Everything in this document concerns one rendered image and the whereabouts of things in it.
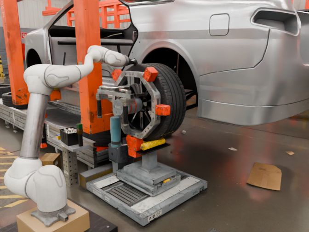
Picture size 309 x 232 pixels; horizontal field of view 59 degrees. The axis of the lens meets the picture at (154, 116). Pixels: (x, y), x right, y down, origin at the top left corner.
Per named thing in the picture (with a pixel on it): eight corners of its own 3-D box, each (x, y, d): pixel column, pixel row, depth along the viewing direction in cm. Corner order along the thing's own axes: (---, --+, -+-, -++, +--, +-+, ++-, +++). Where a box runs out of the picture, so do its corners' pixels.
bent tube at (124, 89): (147, 91, 209) (147, 78, 207) (128, 94, 196) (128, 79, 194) (132, 89, 221) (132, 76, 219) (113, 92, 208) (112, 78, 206)
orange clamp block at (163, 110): (162, 113, 212) (170, 114, 206) (154, 114, 207) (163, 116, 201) (162, 103, 211) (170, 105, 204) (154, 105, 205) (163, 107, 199)
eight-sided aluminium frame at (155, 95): (160, 142, 217) (161, 72, 204) (155, 144, 212) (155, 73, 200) (118, 128, 254) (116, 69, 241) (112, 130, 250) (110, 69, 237)
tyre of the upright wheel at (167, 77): (152, 47, 241) (126, 102, 280) (131, 47, 225) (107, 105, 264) (200, 97, 213) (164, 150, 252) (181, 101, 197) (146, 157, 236)
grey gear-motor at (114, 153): (150, 166, 290) (150, 135, 282) (118, 179, 261) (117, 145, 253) (138, 162, 303) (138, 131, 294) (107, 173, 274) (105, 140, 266)
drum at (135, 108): (143, 113, 226) (143, 96, 223) (123, 117, 212) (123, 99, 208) (132, 110, 236) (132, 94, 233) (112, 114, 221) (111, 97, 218)
